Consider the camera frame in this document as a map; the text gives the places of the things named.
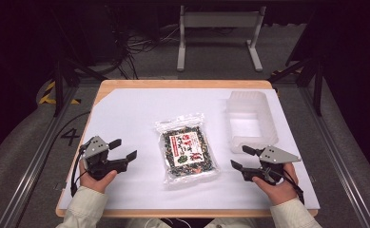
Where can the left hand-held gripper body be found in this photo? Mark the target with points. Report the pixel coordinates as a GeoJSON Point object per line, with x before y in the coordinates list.
{"type": "Point", "coordinates": [94, 148]}

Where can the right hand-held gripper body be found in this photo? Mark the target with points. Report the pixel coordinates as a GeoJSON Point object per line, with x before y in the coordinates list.
{"type": "Point", "coordinates": [277, 155]}

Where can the translucent plastic container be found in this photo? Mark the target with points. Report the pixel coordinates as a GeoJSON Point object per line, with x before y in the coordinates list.
{"type": "Point", "coordinates": [250, 128]}

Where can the clear packet of dried seaweed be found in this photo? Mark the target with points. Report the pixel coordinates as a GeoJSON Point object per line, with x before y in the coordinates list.
{"type": "Point", "coordinates": [187, 152]}

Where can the person's left hand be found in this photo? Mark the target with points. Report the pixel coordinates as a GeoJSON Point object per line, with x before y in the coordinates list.
{"type": "Point", "coordinates": [94, 183]}

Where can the person's right hand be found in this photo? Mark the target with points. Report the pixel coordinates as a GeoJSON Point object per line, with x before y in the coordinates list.
{"type": "Point", "coordinates": [279, 191]}

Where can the white paper sheet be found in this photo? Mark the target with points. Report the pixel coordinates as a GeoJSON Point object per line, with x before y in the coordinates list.
{"type": "Point", "coordinates": [132, 114]}

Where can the yellow black hazard tape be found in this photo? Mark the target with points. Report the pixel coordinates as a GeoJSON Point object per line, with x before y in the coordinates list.
{"type": "Point", "coordinates": [48, 96]}

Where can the black metal stand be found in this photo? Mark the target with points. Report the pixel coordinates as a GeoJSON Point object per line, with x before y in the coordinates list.
{"type": "Point", "coordinates": [317, 85]}
{"type": "Point", "coordinates": [58, 85]}

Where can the white metal stand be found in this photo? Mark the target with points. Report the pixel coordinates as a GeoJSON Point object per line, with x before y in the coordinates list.
{"type": "Point", "coordinates": [182, 47]}

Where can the aluminium rail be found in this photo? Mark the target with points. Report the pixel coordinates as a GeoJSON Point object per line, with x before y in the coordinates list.
{"type": "Point", "coordinates": [341, 164]}
{"type": "Point", "coordinates": [30, 177]}

